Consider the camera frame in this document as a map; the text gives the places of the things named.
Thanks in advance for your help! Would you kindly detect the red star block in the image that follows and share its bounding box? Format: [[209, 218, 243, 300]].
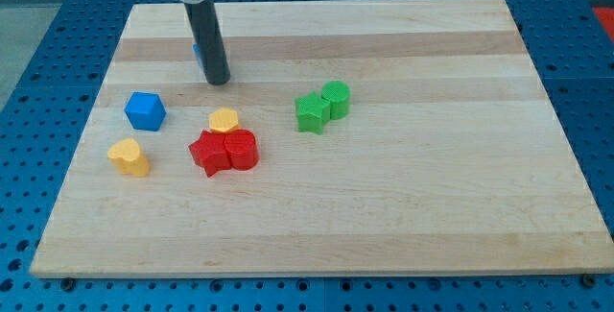
[[188, 130, 232, 178]]

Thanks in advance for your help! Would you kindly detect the yellow hexagon block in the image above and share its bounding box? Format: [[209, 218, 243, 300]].
[[209, 108, 240, 133]]

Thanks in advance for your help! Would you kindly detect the blue triangle block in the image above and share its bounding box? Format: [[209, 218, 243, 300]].
[[192, 43, 203, 72]]

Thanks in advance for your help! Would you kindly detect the red object at edge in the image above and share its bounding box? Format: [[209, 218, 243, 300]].
[[593, 7, 614, 41]]

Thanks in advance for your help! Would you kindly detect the green star block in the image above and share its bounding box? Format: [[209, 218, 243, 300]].
[[295, 91, 331, 134]]

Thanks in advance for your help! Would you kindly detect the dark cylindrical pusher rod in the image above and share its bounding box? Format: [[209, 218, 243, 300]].
[[184, 0, 230, 85]]

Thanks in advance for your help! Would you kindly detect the red cylinder block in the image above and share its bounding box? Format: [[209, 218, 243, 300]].
[[224, 130, 259, 170]]

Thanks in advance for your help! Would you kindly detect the wooden board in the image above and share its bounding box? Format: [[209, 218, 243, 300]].
[[31, 0, 613, 278]]

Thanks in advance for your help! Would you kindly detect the yellow heart block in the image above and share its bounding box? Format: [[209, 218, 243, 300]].
[[106, 137, 151, 178]]

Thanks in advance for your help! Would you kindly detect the blue cube block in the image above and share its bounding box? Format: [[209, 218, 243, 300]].
[[124, 91, 166, 132]]

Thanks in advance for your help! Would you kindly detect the green cylinder block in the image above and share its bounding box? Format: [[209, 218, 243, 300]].
[[321, 81, 351, 120]]

